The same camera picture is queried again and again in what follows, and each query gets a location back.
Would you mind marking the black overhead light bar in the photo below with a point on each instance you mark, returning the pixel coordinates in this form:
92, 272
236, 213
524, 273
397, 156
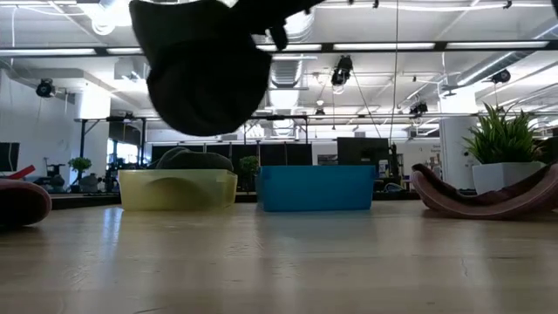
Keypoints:
383, 45

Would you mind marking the small potted shrub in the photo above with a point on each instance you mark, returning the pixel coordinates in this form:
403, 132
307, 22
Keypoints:
249, 165
79, 164

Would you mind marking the silver ventilation duct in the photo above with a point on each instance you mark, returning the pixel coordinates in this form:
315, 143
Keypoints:
488, 70

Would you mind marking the black metal rack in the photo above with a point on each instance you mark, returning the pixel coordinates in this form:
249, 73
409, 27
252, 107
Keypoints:
82, 139

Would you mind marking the yellow plastic bin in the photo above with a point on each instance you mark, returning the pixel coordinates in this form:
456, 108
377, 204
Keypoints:
174, 192

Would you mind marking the white round column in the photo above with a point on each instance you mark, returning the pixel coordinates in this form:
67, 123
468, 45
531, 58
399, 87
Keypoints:
455, 152

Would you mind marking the maroon baseball cap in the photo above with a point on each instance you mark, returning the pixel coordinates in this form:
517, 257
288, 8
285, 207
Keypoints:
22, 202
479, 209

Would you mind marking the green spiky plant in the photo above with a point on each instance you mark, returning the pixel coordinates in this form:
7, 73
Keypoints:
503, 139

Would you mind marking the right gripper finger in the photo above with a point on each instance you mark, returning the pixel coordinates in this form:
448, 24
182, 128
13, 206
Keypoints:
283, 13

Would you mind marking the black office chair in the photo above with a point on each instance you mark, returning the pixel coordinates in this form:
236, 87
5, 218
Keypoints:
52, 176

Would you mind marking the black partition panel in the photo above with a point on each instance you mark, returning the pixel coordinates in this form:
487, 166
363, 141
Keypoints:
362, 151

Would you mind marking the black monitor screen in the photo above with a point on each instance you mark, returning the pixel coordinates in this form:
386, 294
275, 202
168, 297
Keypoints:
8, 157

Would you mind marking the white plant pot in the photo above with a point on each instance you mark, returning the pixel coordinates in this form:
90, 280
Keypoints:
497, 176

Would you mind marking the red plastic object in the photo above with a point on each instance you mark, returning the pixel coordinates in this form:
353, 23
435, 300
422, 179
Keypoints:
22, 172

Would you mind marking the blue plastic bin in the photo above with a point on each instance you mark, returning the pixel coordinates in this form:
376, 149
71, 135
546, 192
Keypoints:
314, 187

